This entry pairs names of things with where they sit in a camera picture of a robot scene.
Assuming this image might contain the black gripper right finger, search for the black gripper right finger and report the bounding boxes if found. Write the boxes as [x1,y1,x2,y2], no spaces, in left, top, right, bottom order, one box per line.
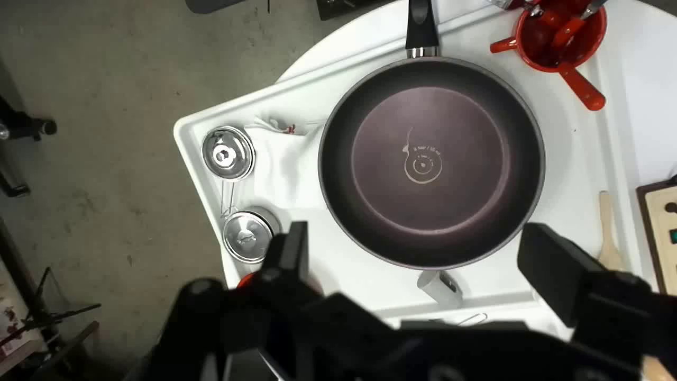
[516,222,615,330]

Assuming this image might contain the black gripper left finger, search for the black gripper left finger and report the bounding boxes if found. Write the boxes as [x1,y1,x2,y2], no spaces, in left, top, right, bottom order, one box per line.
[259,221,313,289]

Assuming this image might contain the black frying pan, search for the black frying pan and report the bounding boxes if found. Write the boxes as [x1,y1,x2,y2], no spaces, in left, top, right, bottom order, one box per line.
[317,0,547,272]

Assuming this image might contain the wooden spatula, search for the wooden spatula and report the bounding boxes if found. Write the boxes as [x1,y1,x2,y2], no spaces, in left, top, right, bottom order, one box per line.
[597,188,625,272]

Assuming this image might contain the wooden board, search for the wooden board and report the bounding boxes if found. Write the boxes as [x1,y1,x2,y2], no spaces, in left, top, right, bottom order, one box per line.
[634,179,677,296]

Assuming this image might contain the small grey block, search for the small grey block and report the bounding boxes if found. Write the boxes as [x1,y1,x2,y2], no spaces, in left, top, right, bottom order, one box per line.
[415,270,466,310]

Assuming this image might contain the black tripod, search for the black tripod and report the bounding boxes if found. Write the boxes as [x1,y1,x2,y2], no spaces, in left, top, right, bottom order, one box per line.
[0,263,104,377]

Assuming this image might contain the red measuring cup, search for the red measuring cup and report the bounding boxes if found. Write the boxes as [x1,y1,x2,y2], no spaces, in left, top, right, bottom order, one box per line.
[489,0,609,115]

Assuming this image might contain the metal wire clip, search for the metal wire clip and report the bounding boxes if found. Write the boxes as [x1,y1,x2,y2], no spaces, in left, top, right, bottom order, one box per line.
[455,312,491,328]

